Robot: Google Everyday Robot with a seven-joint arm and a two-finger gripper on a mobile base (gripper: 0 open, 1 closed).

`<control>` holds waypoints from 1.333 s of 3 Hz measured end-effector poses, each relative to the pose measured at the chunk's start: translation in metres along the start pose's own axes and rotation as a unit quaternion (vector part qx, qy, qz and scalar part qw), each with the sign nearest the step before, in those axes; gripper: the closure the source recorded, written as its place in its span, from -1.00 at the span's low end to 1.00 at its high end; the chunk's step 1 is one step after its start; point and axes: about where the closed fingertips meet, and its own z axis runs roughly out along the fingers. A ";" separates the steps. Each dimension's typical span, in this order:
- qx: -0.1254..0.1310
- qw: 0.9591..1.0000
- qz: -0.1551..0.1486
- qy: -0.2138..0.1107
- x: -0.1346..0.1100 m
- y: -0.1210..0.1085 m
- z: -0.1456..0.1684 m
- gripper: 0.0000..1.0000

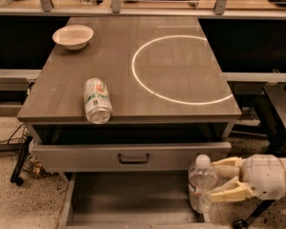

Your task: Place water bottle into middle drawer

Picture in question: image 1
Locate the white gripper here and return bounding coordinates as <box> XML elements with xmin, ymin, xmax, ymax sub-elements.
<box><xmin>209</xmin><ymin>155</ymin><xmax>286</xmax><ymax>202</ymax></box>

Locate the clear plastic water bottle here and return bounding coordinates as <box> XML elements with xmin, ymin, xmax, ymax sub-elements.
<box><xmin>188</xmin><ymin>155</ymin><xmax>218</xmax><ymax>214</ymax></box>

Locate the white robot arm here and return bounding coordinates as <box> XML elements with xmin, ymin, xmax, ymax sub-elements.
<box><xmin>209</xmin><ymin>155</ymin><xmax>286</xmax><ymax>202</ymax></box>

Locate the open middle drawer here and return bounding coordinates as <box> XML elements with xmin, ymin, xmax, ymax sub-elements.
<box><xmin>58</xmin><ymin>171</ymin><xmax>215</xmax><ymax>229</ymax></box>

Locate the grey top drawer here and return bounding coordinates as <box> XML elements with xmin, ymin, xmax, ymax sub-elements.
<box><xmin>31</xmin><ymin>142</ymin><xmax>232</xmax><ymax>173</ymax></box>

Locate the black office chair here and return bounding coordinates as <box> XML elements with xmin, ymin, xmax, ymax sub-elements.
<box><xmin>234</xmin><ymin>85</ymin><xmax>286</xmax><ymax>229</ymax></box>

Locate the silver green soda can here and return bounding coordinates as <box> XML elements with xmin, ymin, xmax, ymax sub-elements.
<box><xmin>83</xmin><ymin>78</ymin><xmax>112</xmax><ymax>124</ymax></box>

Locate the white bowl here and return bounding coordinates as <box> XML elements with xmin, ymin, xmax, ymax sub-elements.
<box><xmin>52</xmin><ymin>25</ymin><xmax>93</xmax><ymax>51</ymax></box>

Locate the black wheeled stand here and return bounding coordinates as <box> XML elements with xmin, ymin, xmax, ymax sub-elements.
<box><xmin>10</xmin><ymin>135</ymin><xmax>32</xmax><ymax>186</ymax></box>

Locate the black drawer handle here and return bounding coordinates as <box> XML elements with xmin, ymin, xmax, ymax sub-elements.
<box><xmin>117</xmin><ymin>154</ymin><xmax>150</xmax><ymax>165</ymax></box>

